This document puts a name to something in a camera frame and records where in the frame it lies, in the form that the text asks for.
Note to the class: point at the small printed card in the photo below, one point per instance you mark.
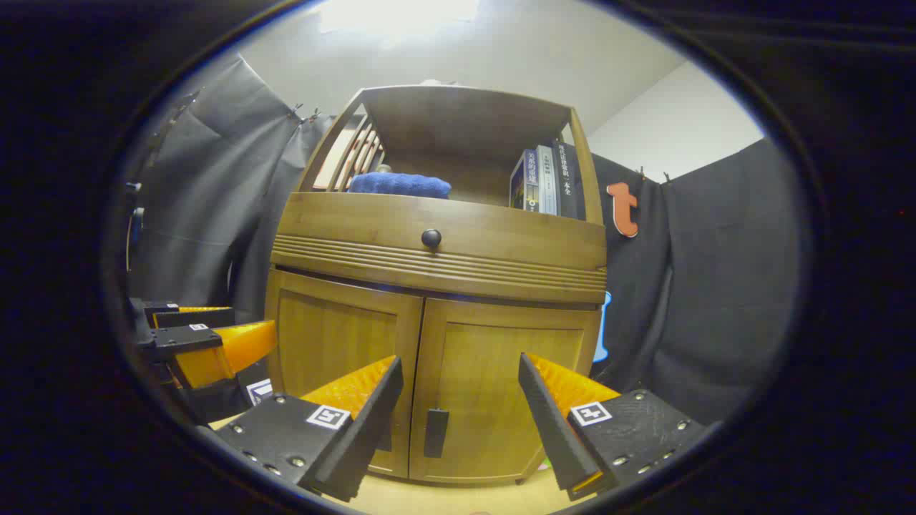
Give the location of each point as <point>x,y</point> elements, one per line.
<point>260,390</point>

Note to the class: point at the wooden drawer front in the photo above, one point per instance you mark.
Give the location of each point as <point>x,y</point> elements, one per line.
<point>501,243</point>

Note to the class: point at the round black drawer knob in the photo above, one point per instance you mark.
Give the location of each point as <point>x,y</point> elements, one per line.
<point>431,238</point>

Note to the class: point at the black book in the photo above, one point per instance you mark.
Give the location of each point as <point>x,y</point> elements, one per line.
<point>571,182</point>

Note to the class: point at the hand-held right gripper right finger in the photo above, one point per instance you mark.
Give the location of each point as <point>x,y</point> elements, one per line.
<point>551,429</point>

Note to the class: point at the folded blue towel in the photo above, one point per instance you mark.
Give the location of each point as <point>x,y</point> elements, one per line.
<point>401,186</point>

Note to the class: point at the wooden shoe cabinet door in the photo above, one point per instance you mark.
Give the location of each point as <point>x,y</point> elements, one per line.
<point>501,372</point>
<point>329,336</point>

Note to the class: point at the grey white book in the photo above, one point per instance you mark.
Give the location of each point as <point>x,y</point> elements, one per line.
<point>547,182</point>

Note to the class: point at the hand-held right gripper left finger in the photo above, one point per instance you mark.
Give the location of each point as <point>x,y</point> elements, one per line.
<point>365,429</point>

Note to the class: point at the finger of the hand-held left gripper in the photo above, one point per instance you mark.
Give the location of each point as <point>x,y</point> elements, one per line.
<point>229,350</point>
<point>193,319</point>

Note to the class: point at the wooden double-door shoe cabinet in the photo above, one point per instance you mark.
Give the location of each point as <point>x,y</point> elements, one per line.
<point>444,129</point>

